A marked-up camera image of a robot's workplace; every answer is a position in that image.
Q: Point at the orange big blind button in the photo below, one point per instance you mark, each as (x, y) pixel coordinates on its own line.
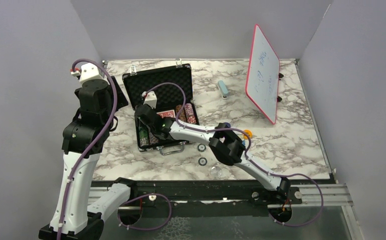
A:
(247, 134)

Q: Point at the purple red chip row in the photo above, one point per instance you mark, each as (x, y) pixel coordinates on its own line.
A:
(190, 114)

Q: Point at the green chip row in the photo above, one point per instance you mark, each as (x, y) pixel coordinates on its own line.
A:
(143, 136)

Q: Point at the blue brown chip row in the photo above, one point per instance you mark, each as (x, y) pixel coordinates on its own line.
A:
(152, 139)

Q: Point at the light blue eraser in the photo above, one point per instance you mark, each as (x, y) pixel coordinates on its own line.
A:
(223, 89)

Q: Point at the orange chip row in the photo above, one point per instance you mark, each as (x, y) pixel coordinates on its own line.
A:
(181, 113)

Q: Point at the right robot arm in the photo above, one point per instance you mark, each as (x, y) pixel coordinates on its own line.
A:
(225, 144)

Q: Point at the black poker case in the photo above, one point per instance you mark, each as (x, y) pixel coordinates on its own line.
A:
(168, 97)

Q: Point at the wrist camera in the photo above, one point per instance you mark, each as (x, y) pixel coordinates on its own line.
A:
(88, 72)
(150, 99)

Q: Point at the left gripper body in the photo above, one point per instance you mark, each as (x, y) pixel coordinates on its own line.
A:
(121, 100)

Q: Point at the red playing card deck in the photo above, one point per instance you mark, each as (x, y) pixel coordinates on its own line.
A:
(167, 114)

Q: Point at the blue fifty chip upper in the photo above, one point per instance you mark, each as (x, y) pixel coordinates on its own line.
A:
(201, 147)

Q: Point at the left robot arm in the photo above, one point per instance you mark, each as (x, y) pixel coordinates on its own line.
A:
(83, 141)

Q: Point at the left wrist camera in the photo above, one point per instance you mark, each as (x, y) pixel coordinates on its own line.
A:
(88, 72)

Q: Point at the pink framed whiteboard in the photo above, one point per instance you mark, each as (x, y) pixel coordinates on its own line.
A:
(262, 79)

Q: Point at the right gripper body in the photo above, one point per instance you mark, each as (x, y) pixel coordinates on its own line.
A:
(149, 107)

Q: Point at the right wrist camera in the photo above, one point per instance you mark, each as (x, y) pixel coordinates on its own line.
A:
(150, 99)

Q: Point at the blue fifty chip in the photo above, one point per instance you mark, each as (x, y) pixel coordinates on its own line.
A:
(201, 147)
(202, 161)

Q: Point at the aluminium rail frame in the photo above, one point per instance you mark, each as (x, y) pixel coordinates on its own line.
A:
(126, 210)

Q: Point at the blue fifty chip lower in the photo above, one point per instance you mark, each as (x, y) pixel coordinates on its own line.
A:
(202, 161)

